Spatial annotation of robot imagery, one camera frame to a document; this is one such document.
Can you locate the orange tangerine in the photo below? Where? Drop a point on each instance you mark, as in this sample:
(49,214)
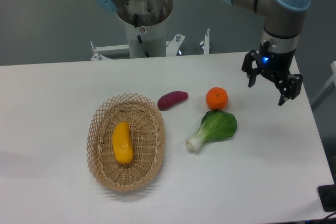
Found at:
(216,98)

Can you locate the white furniture leg right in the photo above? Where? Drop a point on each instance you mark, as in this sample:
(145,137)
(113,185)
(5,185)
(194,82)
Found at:
(326,89)

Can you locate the green bok choy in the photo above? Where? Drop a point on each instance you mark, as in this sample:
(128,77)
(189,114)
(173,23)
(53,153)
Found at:
(216,125)

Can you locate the woven wicker basket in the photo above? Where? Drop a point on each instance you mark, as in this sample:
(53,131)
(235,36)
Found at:
(147,133)

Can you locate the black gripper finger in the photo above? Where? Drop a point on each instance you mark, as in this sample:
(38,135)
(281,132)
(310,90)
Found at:
(247,67)
(289,87)

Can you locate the black device at table edge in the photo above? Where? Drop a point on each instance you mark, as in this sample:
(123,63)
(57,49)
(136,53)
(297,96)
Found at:
(327,197)

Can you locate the purple sweet potato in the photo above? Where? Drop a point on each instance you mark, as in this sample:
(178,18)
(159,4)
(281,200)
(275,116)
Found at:
(171,99)

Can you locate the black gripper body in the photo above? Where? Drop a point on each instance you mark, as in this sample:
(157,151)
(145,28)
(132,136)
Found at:
(274,66)

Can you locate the yellow mango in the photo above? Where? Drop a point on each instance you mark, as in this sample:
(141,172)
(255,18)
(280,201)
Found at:
(122,143)

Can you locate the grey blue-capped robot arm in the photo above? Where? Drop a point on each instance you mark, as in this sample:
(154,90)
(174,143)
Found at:
(283,21)

